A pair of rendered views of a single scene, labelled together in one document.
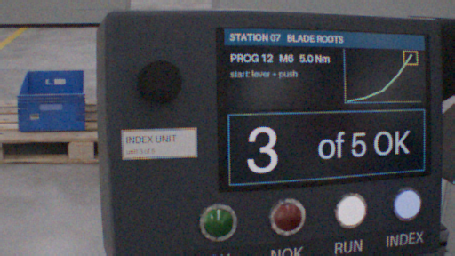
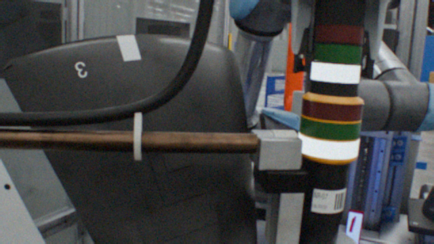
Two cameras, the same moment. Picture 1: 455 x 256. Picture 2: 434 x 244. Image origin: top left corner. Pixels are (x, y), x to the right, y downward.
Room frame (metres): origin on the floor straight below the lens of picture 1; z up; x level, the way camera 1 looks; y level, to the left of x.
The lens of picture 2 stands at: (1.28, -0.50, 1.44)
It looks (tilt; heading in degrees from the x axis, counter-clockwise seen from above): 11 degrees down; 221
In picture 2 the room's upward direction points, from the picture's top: 3 degrees clockwise
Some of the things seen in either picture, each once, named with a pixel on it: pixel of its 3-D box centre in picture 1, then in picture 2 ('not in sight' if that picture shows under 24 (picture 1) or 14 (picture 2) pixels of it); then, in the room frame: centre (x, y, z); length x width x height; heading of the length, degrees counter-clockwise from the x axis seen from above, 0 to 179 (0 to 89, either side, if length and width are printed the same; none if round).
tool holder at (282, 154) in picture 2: not in sight; (308, 198); (1.03, -0.62, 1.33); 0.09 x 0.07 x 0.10; 140
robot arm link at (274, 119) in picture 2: not in sight; (277, 131); (0.32, -1.11, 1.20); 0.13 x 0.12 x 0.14; 142
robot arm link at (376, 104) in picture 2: not in sight; (340, 105); (0.76, -0.73, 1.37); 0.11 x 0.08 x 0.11; 142
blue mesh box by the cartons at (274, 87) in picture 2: not in sight; (298, 102); (-5.45, -4.33, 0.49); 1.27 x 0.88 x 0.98; 5
